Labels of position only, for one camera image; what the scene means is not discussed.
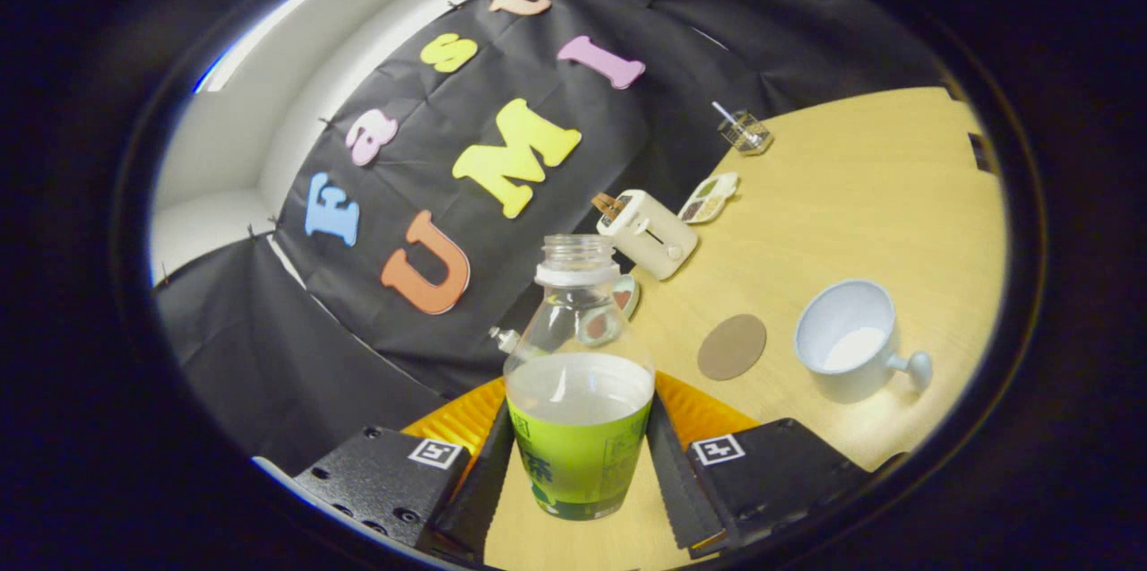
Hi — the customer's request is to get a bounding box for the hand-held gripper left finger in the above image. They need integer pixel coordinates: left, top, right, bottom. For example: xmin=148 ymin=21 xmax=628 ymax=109
xmin=291 ymin=376 xmax=516 ymax=565

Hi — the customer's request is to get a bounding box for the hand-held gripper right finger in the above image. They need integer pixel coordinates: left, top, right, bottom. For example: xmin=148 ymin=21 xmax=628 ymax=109
xmin=645 ymin=371 xmax=875 ymax=558

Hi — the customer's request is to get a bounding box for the clear green label juice bottle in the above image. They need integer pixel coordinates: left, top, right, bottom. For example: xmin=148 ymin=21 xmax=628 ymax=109
xmin=503 ymin=234 xmax=657 ymax=522

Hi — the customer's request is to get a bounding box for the brown round coaster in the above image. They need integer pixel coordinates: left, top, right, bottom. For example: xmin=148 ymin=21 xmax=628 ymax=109
xmin=697 ymin=314 xmax=768 ymax=382

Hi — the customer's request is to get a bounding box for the pale blue cup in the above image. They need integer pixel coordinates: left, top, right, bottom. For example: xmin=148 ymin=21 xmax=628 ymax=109
xmin=794 ymin=279 xmax=934 ymax=404

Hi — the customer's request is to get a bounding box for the pale green plate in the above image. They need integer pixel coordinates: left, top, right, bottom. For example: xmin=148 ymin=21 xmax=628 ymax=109
xmin=612 ymin=273 xmax=642 ymax=321

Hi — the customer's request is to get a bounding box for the black backdrop cloth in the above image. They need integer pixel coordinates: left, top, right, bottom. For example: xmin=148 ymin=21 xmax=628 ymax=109
xmin=152 ymin=0 xmax=951 ymax=478

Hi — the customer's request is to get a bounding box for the cream toaster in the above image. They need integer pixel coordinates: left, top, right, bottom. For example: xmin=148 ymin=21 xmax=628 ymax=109
xmin=596 ymin=189 xmax=699 ymax=281

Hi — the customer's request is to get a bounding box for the white divided snack tray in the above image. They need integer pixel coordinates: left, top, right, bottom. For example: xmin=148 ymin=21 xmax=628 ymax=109
xmin=677 ymin=172 xmax=740 ymax=225

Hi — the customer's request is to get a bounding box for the wooden table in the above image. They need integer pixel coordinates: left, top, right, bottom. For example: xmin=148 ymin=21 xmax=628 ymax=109
xmin=484 ymin=87 xmax=1009 ymax=571

